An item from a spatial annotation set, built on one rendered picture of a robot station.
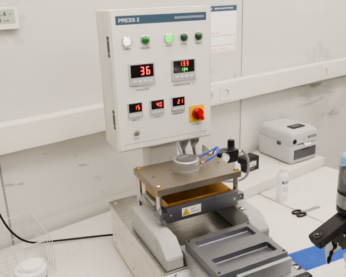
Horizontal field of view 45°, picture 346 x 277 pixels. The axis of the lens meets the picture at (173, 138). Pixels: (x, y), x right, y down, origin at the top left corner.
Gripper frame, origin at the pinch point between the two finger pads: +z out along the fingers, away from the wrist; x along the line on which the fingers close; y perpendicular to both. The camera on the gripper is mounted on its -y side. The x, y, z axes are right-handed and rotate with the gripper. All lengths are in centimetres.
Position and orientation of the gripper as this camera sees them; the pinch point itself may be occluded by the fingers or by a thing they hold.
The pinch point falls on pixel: (337, 270)
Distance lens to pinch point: 134.5
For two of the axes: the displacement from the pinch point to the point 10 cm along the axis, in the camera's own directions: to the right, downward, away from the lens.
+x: -3.7, -2.8, 8.8
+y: 9.3, -1.5, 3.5
